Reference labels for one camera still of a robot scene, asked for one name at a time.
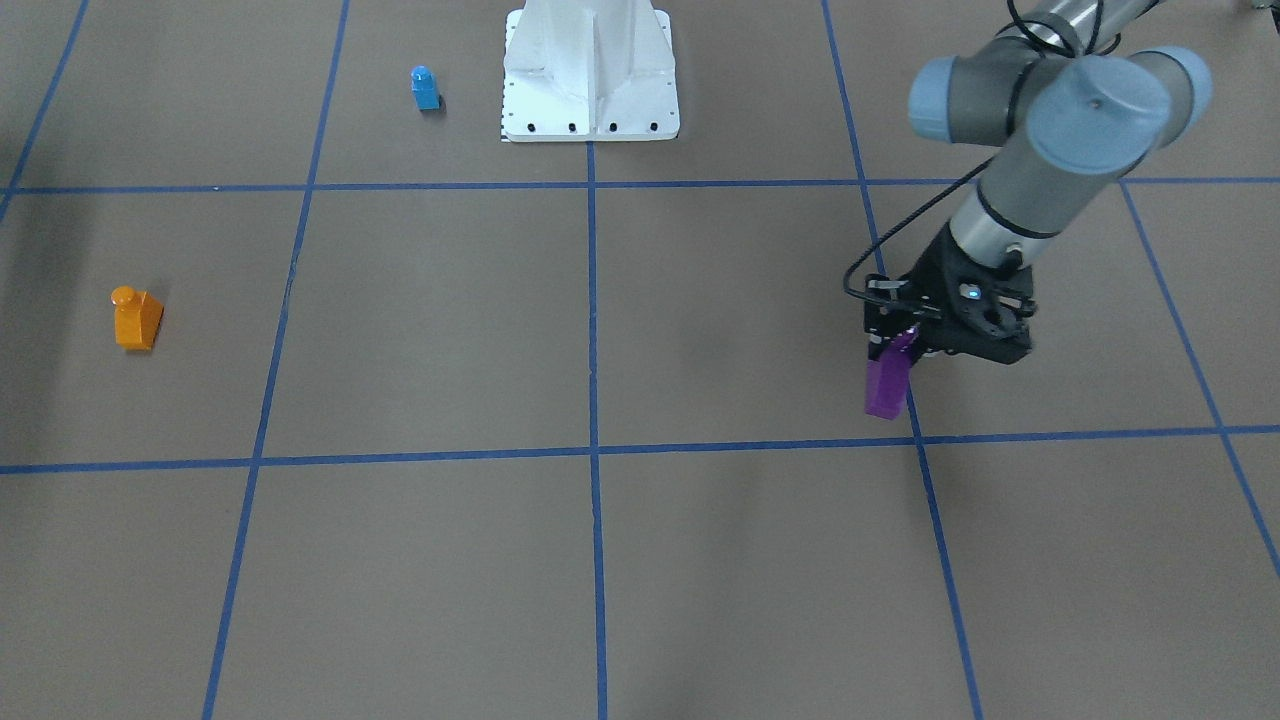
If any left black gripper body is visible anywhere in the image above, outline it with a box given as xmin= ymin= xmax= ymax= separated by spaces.
xmin=905 ymin=224 xmax=1037 ymax=365

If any purple trapezoid block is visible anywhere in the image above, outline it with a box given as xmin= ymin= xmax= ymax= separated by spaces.
xmin=864 ymin=331 xmax=911 ymax=420

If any orange trapezoid block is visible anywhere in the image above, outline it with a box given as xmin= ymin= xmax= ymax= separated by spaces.
xmin=110 ymin=284 xmax=164 ymax=352

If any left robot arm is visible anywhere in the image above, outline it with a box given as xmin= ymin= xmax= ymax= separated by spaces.
xmin=851 ymin=1 xmax=1213 ymax=374

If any small blue block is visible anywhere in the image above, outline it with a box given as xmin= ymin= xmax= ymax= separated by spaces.
xmin=410 ymin=65 xmax=442 ymax=111

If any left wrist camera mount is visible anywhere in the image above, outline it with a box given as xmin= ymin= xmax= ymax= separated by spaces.
xmin=863 ymin=274 xmax=942 ymax=343

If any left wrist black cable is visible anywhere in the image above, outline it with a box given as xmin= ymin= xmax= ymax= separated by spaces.
xmin=842 ymin=150 xmax=1001 ymax=304

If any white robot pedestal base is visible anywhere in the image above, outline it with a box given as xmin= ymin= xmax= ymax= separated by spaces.
xmin=500 ymin=1 xmax=681 ymax=143

